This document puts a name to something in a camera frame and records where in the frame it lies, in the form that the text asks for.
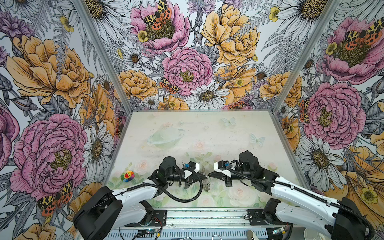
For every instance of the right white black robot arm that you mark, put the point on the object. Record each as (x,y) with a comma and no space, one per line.
(290,203)

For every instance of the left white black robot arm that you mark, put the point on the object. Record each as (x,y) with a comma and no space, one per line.
(108,209)

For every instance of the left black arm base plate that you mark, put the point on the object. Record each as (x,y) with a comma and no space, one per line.
(155,218)

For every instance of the colourful flower toy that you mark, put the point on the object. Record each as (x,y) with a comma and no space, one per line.
(127,176)

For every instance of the slotted grey cable duct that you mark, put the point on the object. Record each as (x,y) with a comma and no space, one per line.
(195,234)

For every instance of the small circuit board with wires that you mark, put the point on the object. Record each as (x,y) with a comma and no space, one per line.
(149,233)

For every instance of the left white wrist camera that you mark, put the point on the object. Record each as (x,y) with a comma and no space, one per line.
(192,165)

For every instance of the white paper cup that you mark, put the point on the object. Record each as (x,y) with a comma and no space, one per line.
(313,235)

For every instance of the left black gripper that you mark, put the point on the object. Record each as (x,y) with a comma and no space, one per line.
(189,181)

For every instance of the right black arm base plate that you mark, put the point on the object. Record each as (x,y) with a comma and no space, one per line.
(258,217)

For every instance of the aluminium mounting rail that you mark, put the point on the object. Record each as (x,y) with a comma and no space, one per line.
(234,218)

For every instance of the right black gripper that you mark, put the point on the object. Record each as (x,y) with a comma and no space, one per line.
(222,177)

